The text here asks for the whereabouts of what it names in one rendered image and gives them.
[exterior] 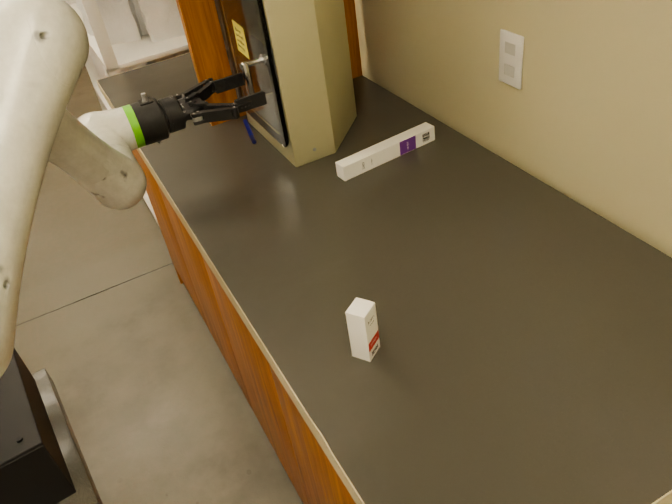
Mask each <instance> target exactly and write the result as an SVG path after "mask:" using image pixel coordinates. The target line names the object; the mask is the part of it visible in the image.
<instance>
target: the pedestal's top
mask: <svg viewBox="0 0 672 504"><path fill-rule="evenodd" d="M31 375H32V376H33V378H34V379H35V382H36V385H37V387H38V390H39V393H40V395H41V398H42V401H43V403H44V406H45V409H46V412H47V414H48V417H49V420H50V422H51V425H52V428H53V431H54V433H55V436H56V439H57V441H58V444H59V447H60V449H61V452H62V455H63V458H64V460H65V463H66V466H67V468H68V471H69V474H70V476H71V479H72V482H73V485H74V487H75V490H76V493H74V494H72V495H71V496H69V497H67V498H66V499H64V500H62V501H60V502H59V503H57V504H103V503H102V501H101V498H100V496H99V493H98V491H97V488H96V486H95V483H94V481H93V478H92V476H91V473H90V471H89V469H88V466H87V464H86V461H85V459H84V456H83V454H82V451H81V449H80V446H79V444H78V441H77V439H76V436H75V434H74V431H73V429H72V426H71V424H70V421H69V419H68V416H67V414H66V411H65V409H64V407H63V404H62V402H61V399H60V397H59V394H58V392H57V389H56V387H55V384H54V382H53V380H52V379H51V377H50V375H49V374H48V372H47V370H46V369H45V368H43V369H41V370H39V371H37V372H35V373H33V374H31Z"/></svg>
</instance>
